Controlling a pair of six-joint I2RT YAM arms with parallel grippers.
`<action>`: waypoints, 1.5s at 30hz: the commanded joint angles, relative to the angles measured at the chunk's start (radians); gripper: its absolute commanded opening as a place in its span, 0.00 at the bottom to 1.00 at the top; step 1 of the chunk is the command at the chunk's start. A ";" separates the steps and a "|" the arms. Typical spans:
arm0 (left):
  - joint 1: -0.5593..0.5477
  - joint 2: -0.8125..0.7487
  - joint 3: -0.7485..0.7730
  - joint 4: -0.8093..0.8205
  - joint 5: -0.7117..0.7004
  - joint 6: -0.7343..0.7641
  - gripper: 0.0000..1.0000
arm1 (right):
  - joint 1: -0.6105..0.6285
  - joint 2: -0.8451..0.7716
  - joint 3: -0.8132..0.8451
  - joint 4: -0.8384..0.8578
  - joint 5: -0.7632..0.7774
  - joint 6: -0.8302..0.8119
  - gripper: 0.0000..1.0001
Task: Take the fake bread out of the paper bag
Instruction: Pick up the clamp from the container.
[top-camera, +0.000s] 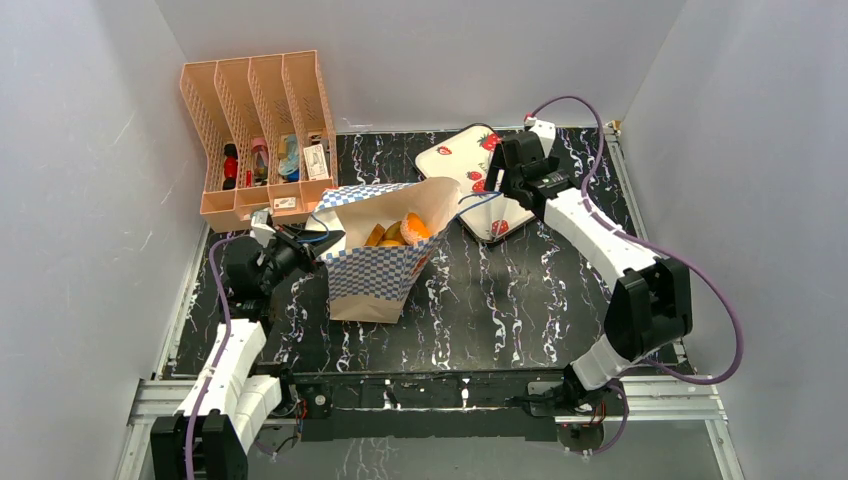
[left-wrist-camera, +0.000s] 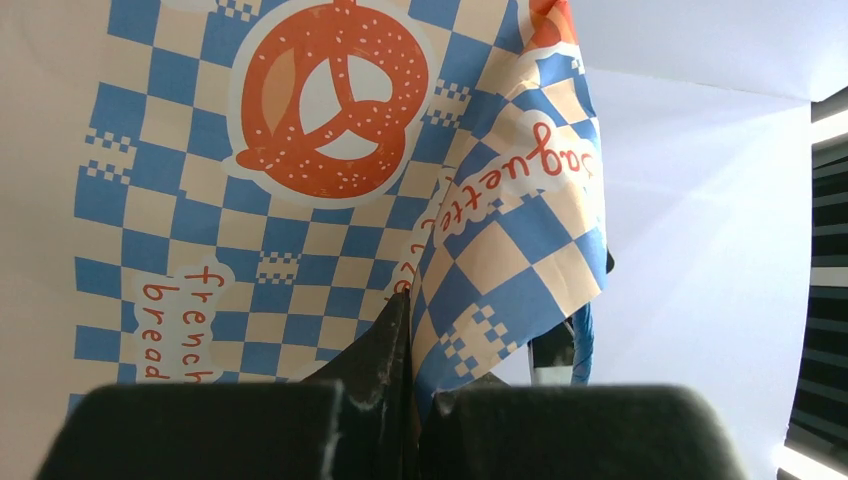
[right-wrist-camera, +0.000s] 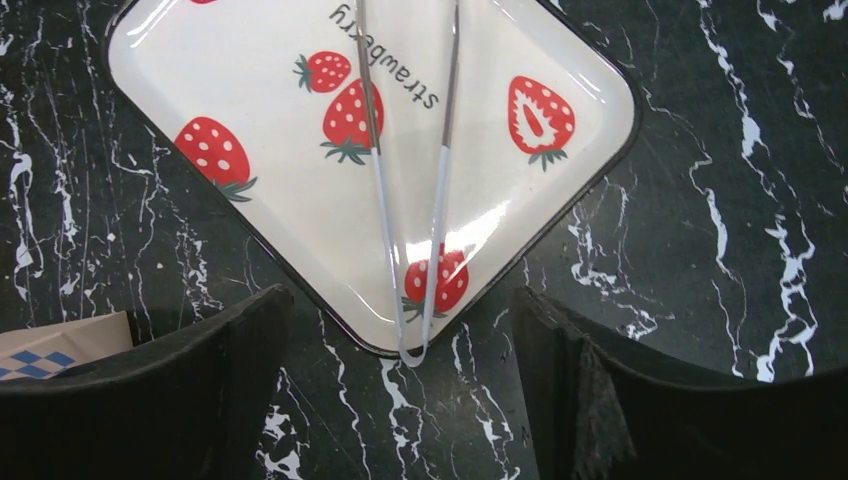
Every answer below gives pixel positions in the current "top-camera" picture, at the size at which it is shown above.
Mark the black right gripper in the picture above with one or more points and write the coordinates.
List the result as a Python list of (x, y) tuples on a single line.
[(506, 172)]

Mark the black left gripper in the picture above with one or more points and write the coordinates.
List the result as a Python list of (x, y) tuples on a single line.
[(313, 245)]

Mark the blue checkered paper bag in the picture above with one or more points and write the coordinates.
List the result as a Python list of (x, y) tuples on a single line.
[(371, 283)]

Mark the fake brown bread loaf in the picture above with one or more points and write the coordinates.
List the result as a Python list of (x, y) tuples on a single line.
[(375, 236)]

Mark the fake ring donut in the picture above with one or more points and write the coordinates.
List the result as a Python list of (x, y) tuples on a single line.
[(393, 233)]

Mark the sugared orange fake bread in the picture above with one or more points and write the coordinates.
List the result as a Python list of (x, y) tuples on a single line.
[(413, 229)]

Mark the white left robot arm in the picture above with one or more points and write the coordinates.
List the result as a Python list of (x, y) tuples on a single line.
[(211, 432)]

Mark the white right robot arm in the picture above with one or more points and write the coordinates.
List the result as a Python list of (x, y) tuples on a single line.
[(650, 304)]

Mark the small white label card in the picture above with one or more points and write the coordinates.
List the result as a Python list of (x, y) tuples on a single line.
[(284, 203)]

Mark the strawberry pattern white tray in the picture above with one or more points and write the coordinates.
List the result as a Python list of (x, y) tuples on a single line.
[(465, 157)]

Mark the white printed card box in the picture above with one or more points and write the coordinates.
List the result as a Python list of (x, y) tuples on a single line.
[(315, 162)]

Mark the blue item in organizer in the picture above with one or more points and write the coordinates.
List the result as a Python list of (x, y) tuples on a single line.
[(289, 159)]

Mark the pink capped bottle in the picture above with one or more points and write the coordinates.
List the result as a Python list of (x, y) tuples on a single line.
[(261, 159)]

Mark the red black toy figure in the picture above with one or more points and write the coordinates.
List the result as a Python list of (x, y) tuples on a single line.
[(230, 167)]

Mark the pink plastic file organizer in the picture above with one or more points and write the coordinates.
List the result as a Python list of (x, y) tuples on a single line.
[(266, 127)]

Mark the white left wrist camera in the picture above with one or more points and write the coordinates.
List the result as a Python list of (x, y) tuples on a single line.
[(262, 224)]

